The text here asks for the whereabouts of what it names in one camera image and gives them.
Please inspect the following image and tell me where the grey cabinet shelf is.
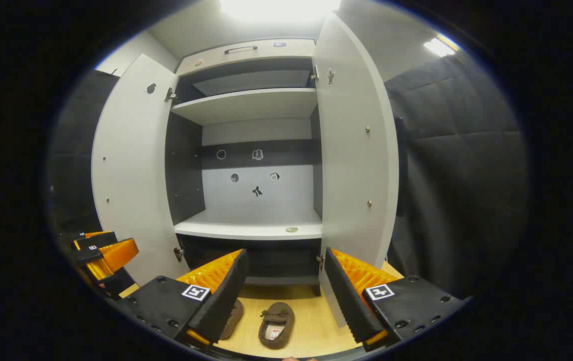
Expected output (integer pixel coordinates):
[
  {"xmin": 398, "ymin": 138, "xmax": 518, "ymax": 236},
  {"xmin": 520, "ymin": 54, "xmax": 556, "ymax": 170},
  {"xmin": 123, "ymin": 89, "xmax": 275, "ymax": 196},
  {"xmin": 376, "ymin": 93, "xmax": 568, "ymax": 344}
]
[
  {"xmin": 173, "ymin": 208, "xmax": 323, "ymax": 240},
  {"xmin": 171, "ymin": 88, "xmax": 318, "ymax": 126},
  {"xmin": 194, "ymin": 69, "xmax": 312, "ymax": 97}
]

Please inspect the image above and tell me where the brown fuzzy shoe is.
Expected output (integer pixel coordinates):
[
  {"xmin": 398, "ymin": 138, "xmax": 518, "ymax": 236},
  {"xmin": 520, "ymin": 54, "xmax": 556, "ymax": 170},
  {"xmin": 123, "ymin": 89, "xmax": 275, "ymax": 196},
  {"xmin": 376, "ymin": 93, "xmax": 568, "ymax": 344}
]
[
  {"xmin": 258, "ymin": 302, "xmax": 295, "ymax": 350},
  {"xmin": 219, "ymin": 299, "xmax": 244, "ymax": 340}
]

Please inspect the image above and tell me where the black backdrop cloth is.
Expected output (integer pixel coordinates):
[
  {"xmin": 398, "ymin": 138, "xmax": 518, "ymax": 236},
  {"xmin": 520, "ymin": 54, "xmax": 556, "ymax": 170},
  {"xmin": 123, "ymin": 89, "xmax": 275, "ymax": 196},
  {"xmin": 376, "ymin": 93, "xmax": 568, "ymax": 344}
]
[{"xmin": 48, "ymin": 50, "xmax": 530, "ymax": 301}]

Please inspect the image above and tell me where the small ceiling light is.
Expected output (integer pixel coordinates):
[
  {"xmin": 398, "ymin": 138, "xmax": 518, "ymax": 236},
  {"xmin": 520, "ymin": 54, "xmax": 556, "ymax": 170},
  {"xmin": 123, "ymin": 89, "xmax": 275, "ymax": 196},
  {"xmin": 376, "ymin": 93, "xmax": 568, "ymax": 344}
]
[{"xmin": 423, "ymin": 34, "xmax": 461, "ymax": 57}]

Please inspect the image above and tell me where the grey shoe cabinet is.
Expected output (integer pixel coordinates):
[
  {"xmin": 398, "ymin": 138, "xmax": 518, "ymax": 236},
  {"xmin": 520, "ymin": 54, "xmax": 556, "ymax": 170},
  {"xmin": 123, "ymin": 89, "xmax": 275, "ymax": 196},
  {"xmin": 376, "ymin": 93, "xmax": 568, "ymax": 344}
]
[{"xmin": 165, "ymin": 38, "xmax": 324, "ymax": 296}]

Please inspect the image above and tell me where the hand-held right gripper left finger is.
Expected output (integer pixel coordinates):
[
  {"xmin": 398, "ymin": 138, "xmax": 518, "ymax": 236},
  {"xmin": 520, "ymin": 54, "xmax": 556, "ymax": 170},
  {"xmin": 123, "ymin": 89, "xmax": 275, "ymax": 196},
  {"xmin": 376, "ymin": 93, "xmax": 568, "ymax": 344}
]
[{"xmin": 115, "ymin": 248, "xmax": 249, "ymax": 347}]

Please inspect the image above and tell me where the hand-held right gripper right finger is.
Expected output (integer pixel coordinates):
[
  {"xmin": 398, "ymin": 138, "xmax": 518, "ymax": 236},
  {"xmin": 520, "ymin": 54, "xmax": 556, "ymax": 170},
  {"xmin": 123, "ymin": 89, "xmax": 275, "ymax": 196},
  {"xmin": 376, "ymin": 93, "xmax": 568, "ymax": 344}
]
[{"xmin": 324, "ymin": 247, "xmax": 470, "ymax": 351}]

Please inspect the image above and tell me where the black right door handle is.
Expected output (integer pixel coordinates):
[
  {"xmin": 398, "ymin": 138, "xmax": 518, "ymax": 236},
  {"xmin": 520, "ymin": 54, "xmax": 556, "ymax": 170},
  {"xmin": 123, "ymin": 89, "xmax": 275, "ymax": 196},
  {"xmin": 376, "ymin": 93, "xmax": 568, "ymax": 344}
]
[{"xmin": 394, "ymin": 116, "xmax": 408, "ymax": 217}]

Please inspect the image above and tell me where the large ceiling light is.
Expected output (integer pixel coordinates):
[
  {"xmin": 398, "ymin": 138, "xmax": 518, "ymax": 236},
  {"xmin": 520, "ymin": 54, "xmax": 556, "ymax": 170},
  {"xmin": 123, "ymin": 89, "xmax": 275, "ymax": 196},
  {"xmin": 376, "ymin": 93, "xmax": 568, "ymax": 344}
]
[{"xmin": 219, "ymin": 0, "xmax": 342, "ymax": 23}]

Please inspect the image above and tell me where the grey cabinet drawer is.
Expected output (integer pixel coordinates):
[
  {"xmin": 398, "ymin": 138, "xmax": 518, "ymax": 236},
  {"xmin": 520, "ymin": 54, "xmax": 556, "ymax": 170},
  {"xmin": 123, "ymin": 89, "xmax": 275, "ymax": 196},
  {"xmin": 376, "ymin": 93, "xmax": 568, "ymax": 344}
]
[{"xmin": 176, "ymin": 38, "xmax": 316, "ymax": 77}]

